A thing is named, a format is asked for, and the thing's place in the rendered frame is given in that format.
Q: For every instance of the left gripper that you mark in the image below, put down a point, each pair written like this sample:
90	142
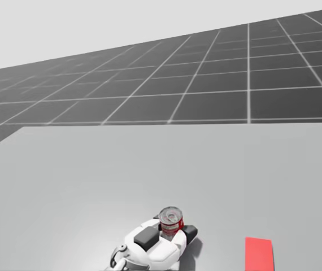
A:
161	251

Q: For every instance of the red and white can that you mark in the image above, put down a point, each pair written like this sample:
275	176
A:
172	223

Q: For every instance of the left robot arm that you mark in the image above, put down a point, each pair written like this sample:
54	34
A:
121	258

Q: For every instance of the pink pad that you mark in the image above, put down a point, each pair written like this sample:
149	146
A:
259	254

